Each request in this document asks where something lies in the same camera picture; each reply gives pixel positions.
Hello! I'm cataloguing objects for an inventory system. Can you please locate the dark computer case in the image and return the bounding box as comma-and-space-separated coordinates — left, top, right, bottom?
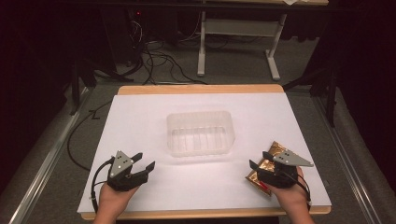
98, 7, 179, 64

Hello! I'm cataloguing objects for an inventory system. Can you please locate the person's right hand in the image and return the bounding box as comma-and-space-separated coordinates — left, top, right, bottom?
270, 167, 310, 210

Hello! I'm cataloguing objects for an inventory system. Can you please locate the dark curtain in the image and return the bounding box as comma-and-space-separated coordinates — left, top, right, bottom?
0, 0, 78, 195
320, 0, 396, 194

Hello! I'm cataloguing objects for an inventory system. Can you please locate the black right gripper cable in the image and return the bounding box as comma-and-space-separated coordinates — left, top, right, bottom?
279, 170, 313, 211

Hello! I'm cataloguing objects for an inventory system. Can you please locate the golden foil snack packet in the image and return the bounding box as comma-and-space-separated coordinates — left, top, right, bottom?
245, 140, 294, 197

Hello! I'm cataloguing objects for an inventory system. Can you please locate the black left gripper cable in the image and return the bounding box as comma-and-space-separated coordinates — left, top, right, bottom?
90, 157, 117, 215

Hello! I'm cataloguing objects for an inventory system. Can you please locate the long black floor cable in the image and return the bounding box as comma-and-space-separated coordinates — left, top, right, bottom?
66, 99, 113, 173

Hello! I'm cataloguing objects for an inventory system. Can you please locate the white paper sheet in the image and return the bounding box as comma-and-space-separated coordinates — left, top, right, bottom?
77, 91, 332, 215

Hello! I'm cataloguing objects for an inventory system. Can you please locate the clear plastic container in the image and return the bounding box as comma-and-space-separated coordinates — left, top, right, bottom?
165, 110, 236, 158

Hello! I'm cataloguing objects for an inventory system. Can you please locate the white metal desk frame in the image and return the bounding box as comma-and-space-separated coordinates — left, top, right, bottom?
196, 0, 330, 82

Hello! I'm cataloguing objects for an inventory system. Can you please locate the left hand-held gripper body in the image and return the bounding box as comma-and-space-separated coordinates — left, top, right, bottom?
106, 150, 149, 192

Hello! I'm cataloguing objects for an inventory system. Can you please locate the wooden table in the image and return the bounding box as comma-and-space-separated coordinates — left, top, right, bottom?
80, 83, 332, 221

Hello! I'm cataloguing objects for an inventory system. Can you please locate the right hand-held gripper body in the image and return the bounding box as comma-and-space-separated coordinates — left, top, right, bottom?
257, 149, 315, 189

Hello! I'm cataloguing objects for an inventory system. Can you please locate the black metal stand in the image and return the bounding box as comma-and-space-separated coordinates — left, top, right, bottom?
68, 58, 135, 117
282, 60, 341, 129

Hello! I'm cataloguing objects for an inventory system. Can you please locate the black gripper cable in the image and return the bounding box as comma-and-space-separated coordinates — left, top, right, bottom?
279, 170, 313, 211
90, 157, 117, 215

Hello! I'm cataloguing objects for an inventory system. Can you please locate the person's left hand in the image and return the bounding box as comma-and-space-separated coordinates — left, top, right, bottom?
98, 182, 140, 215

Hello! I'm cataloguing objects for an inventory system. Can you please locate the silver metal floor rail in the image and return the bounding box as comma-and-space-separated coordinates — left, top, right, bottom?
8, 86, 92, 224
312, 95, 385, 224

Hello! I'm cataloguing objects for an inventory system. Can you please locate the tangle of black floor cables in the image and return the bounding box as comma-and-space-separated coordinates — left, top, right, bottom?
126, 18, 208, 87

